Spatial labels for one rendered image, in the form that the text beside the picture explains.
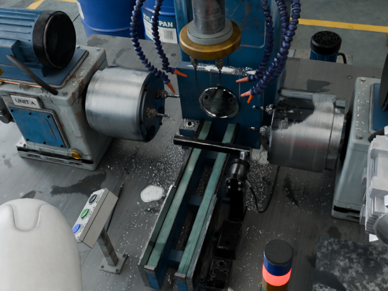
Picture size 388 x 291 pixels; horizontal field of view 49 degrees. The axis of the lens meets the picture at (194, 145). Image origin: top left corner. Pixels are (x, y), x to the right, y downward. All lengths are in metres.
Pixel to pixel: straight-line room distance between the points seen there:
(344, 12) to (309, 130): 2.86
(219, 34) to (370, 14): 2.95
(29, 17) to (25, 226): 1.01
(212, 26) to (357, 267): 0.76
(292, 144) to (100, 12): 2.33
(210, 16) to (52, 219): 0.78
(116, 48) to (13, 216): 1.75
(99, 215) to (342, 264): 0.67
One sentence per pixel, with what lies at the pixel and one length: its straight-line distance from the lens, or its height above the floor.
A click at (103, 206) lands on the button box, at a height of 1.07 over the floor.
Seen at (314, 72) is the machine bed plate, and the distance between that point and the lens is 2.02.
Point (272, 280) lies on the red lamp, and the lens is 0.98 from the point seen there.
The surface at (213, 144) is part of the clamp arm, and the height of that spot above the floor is 1.03.
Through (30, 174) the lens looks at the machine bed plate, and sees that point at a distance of 1.76.
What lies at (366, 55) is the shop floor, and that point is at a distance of 3.58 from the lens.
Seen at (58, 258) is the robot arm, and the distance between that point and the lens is 0.54.
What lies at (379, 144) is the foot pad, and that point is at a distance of 0.92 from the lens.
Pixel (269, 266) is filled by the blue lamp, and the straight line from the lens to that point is 0.93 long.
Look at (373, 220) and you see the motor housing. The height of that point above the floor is 1.33.
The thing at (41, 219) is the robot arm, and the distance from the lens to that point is 0.57.
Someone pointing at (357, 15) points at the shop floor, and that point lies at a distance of 4.05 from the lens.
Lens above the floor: 2.02
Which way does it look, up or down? 47 degrees down
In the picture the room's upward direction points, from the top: 7 degrees counter-clockwise
